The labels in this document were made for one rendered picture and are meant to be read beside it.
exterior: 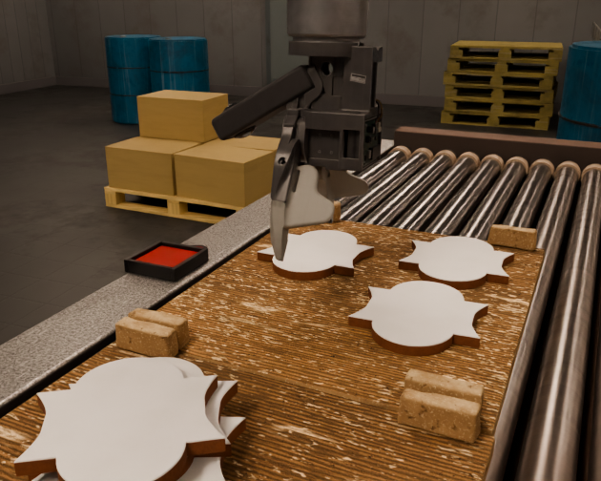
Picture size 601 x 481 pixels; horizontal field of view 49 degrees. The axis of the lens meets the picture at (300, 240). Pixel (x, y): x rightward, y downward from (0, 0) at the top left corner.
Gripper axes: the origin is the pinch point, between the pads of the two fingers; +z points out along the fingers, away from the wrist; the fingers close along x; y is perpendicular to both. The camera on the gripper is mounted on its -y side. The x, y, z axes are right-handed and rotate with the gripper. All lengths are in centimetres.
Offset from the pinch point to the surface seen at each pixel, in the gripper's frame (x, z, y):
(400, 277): 9.0, 5.8, 9.0
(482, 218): 39.2, 5.4, 15.0
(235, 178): 258, 55, -136
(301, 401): -17.9, 7.5, 7.2
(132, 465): -34.0, 4.0, 2.5
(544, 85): 617, 18, 12
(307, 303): -1.1, 6.4, 1.4
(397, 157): 75, 4, -7
